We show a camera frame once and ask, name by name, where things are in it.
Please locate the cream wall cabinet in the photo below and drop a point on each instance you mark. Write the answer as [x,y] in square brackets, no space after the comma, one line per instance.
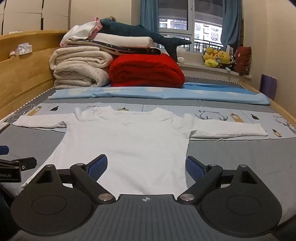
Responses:
[27,14]

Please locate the dark teal shark plush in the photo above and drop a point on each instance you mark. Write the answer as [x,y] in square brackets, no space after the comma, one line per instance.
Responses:
[143,32]

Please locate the small round figurine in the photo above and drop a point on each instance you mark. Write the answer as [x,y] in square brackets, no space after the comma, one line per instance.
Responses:
[12,54]

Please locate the red folded blanket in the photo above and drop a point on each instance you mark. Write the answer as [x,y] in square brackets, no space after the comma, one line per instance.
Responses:
[148,69]

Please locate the small white box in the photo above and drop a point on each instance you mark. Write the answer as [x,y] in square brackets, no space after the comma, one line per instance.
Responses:
[230,50]

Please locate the small white plush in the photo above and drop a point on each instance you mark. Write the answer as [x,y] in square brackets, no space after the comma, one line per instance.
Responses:
[180,56]

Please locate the window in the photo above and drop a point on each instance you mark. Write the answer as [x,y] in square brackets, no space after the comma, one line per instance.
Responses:
[175,14]

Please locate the black and white striped plush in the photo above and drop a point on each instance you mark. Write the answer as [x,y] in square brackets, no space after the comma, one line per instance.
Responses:
[231,63]

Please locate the wooden bed frame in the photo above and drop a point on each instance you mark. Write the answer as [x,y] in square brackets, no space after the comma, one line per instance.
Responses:
[23,76]

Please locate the grey deer-print bed sheet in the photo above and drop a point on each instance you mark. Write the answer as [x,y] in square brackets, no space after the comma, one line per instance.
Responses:
[231,150]

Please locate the white and pink garment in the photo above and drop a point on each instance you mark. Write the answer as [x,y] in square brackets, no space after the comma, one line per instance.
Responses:
[79,30]

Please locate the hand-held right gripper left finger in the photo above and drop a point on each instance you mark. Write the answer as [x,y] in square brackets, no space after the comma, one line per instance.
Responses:
[99,166]

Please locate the white long-sleeve shirt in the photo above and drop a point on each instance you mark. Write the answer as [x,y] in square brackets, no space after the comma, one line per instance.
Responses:
[138,143]

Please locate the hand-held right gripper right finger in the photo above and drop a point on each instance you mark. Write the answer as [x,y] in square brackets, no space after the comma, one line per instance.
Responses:
[194,168]

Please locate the white folded duvet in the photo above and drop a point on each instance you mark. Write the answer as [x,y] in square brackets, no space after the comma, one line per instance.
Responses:
[124,40]

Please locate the yellow bear plush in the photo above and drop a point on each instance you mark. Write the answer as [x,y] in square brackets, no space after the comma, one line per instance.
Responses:
[223,56]

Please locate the light blue cloud-print sheet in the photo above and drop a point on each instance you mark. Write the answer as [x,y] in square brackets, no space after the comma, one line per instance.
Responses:
[161,93]

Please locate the white windowsill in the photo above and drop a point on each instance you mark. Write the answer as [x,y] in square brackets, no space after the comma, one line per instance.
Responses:
[196,67]

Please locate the blue curtain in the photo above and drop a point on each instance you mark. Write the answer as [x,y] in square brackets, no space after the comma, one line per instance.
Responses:
[149,16]
[231,23]

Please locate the beige folded towel stack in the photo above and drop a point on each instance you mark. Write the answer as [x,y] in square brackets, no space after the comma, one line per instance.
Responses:
[78,77]

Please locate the yellow plush toy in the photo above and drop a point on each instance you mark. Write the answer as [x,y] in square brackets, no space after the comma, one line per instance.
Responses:
[210,58]

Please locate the tissue pack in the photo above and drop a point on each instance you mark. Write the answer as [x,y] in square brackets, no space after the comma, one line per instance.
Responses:
[23,48]

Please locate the dark red cushion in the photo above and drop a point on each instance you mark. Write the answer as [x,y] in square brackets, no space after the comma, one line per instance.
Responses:
[243,60]

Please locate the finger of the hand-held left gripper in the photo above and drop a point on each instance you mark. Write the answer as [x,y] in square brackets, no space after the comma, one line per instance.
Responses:
[25,163]
[3,150]

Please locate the purple paper bag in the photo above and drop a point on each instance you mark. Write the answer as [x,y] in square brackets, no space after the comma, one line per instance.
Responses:
[267,87]

